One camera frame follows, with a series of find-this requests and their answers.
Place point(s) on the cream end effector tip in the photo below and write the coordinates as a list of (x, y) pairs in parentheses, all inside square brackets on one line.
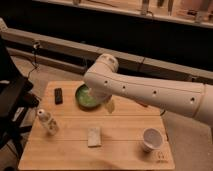
[(109, 105)]

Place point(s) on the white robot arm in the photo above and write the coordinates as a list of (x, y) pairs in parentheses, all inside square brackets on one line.
[(190, 99)]

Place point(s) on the white plastic bottle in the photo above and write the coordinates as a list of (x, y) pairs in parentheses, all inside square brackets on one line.
[(47, 121)]

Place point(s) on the green ceramic bowl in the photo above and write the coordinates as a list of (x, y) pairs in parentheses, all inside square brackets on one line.
[(84, 99)]

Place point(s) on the black rectangular remote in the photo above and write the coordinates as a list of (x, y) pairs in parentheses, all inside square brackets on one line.
[(58, 96)]

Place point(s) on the white paper cup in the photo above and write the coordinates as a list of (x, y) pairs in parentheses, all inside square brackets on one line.
[(152, 139)]

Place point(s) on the black chair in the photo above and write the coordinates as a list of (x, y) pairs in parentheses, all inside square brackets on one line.
[(15, 100)]

